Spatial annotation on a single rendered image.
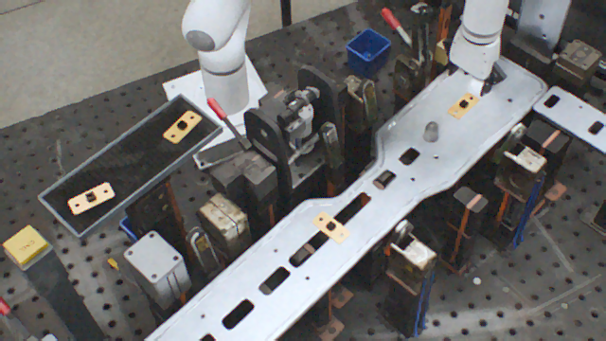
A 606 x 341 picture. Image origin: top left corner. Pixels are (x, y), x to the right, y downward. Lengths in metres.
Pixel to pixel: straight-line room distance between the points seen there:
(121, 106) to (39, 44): 1.38
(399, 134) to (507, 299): 0.49
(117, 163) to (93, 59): 1.93
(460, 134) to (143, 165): 0.73
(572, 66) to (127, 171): 1.07
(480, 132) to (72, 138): 1.16
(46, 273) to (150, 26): 2.14
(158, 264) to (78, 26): 2.28
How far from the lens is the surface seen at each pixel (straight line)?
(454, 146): 1.75
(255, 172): 1.60
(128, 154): 1.58
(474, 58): 1.67
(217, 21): 1.73
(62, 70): 3.47
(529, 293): 1.93
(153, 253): 1.50
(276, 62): 2.33
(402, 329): 1.81
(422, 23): 1.78
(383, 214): 1.63
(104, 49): 3.50
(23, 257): 1.51
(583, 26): 2.05
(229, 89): 1.98
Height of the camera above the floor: 2.38
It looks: 55 degrees down
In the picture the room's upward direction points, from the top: 2 degrees counter-clockwise
